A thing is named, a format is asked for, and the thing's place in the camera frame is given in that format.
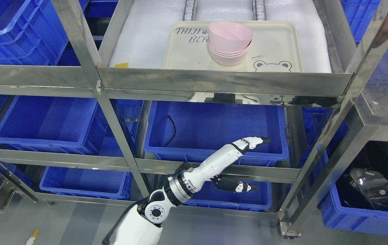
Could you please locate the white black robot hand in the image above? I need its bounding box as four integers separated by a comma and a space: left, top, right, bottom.
181, 137, 271, 194

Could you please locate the pink ikea bowl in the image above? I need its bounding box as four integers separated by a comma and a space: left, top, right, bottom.
208, 21, 254, 53

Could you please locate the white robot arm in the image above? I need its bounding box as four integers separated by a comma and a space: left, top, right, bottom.
101, 162, 209, 245

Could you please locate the stack of pink bowls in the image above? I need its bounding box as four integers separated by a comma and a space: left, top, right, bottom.
207, 41, 252, 66

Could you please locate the stainless steel shelf rack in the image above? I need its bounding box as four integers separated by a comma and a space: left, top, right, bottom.
0, 0, 388, 239

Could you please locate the blue bin middle centre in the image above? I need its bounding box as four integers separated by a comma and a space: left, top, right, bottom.
144, 101, 289, 166

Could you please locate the blue bin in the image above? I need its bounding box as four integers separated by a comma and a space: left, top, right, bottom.
0, 96, 105, 155
39, 166, 133, 200
318, 183, 388, 236
144, 101, 289, 166
0, 0, 69, 66
184, 181, 272, 212

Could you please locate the blue bin lower centre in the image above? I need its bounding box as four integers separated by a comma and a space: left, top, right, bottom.
184, 181, 272, 212

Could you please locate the beige bear tray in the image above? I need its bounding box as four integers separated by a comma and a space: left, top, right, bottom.
163, 21, 303, 72

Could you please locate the blue bin right bottom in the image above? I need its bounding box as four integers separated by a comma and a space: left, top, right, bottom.
318, 183, 388, 236

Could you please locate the blue bin lower left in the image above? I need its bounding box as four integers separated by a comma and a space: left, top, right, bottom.
39, 166, 133, 200

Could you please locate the blue bin middle left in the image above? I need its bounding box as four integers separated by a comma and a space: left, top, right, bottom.
0, 96, 105, 155

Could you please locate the black helmet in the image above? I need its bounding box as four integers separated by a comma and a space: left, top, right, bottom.
336, 141, 388, 212

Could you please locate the blue bin upper left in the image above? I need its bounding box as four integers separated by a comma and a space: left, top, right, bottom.
0, 0, 69, 66

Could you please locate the black cable in bin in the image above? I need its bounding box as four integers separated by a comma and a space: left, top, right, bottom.
164, 115, 176, 147

